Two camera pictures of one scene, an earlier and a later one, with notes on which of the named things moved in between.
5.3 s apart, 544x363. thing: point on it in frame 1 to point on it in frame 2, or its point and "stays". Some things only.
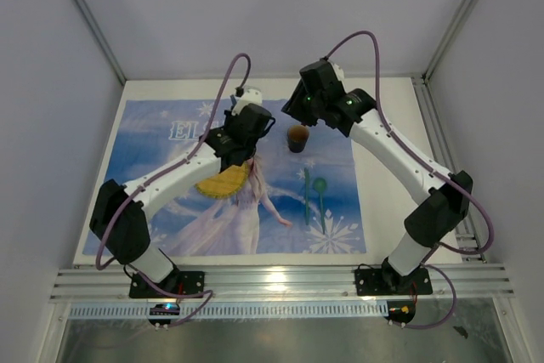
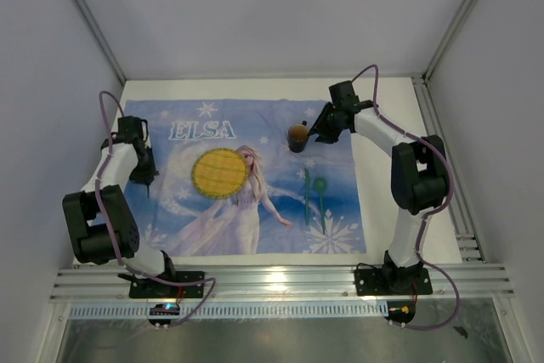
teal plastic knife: (307, 189) stays
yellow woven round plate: (227, 183) stays
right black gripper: (294, 106) to (326, 136)
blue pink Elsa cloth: (303, 196) stays
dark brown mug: (297, 135) stays
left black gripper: (229, 117) to (147, 176)
